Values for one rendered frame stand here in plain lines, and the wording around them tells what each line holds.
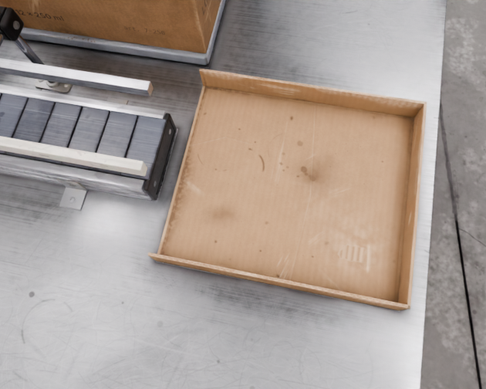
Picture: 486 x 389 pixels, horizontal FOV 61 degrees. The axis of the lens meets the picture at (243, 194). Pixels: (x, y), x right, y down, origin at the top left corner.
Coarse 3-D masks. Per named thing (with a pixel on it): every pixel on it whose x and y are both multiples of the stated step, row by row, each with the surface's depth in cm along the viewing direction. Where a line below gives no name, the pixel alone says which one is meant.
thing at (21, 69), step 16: (0, 64) 47; (16, 64) 47; (32, 64) 47; (48, 80) 47; (64, 80) 46; (80, 80) 46; (96, 80) 45; (112, 80) 45; (128, 80) 45; (144, 80) 45
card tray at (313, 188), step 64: (192, 128) 57; (256, 128) 57; (320, 128) 56; (384, 128) 56; (192, 192) 54; (256, 192) 54; (320, 192) 53; (384, 192) 53; (192, 256) 52; (256, 256) 51; (320, 256) 51; (384, 256) 50
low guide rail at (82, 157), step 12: (0, 144) 49; (12, 144) 49; (24, 144) 49; (36, 144) 49; (48, 144) 49; (36, 156) 50; (48, 156) 49; (60, 156) 48; (72, 156) 48; (84, 156) 48; (96, 156) 48; (108, 156) 48; (108, 168) 49; (120, 168) 48; (132, 168) 47; (144, 168) 48
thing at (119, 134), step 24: (0, 96) 55; (24, 96) 55; (0, 120) 54; (24, 120) 54; (48, 120) 54; (72, 120) 53; (96, 120) 53; (120, 120) 53; (144, 120) 53; (72, 144) 52; (96, 144) 52; (120, 144) 52; (144, 144) 52; (96, 168) 51
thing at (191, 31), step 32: (0, 0) 57; (32, 0) 56; (64, 0) 54; (96, 0) 53; (128, 0) 52; (160, 0) 51; (192, 0) 50; (64, 32) 61; (96, 32) 60; (128, 32) 58; (160, 32) 57; (192, 32) 55
